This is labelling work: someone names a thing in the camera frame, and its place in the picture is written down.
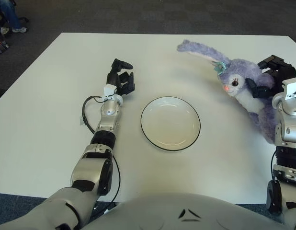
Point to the black office chair base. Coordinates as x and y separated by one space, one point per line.
24 19

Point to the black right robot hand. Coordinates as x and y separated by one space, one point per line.
285 72

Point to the white plate with black rim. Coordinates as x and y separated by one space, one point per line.
170 123

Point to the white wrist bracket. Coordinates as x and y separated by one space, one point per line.
109 90
292 89

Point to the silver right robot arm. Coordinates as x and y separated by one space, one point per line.
289 124

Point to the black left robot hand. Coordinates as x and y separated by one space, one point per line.
120 79

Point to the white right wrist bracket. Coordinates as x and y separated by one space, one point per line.
292 89

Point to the white sneaker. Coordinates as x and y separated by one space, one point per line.
19 30
4 30

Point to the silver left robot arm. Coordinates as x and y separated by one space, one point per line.
107 119

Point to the purple plush rabbit doll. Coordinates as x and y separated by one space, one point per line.
241 74

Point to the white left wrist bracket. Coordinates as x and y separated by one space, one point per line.
109 90

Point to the grey robot torso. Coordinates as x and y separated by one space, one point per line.
162 210

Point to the person's blue jeans leg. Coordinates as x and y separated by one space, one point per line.
11 14

